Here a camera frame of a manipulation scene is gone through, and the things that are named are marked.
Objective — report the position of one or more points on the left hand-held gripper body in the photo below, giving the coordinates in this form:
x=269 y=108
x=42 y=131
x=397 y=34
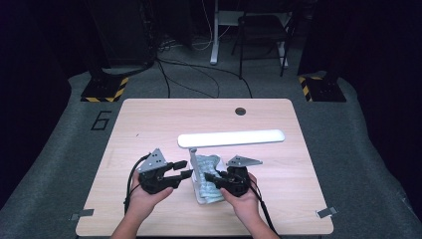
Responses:
x=152 y=162

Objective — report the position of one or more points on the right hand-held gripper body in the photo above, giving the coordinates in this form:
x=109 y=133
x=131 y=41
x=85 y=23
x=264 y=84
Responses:
x=237 y=181

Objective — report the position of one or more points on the light green fluffy towel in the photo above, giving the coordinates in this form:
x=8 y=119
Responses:
x=207 y=164

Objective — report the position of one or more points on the white desk lamp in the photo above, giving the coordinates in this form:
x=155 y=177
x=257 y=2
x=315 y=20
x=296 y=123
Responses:
x=232 y=137

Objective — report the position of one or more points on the person's right hand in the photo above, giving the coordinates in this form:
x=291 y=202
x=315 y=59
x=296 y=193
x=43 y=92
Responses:
x=245 y=205

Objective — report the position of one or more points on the person's left hand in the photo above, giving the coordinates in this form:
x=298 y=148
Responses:
x=142 y=202

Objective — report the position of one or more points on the grey tape strip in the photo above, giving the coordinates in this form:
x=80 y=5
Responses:
x=82 y=214
x=326 y=212

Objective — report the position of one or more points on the dark cabinet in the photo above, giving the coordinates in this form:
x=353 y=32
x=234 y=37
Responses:
x=122 y=33

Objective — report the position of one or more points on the black folding chair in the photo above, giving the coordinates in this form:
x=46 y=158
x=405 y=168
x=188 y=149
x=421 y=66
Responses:
x=262 y=30

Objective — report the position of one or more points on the black yellow striped base plate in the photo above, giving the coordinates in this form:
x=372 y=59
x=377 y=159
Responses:
x=104 y=89
x=323 y=89

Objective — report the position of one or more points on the white metal desk frame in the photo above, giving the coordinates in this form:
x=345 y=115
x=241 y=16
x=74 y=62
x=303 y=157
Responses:
x=214 y=40

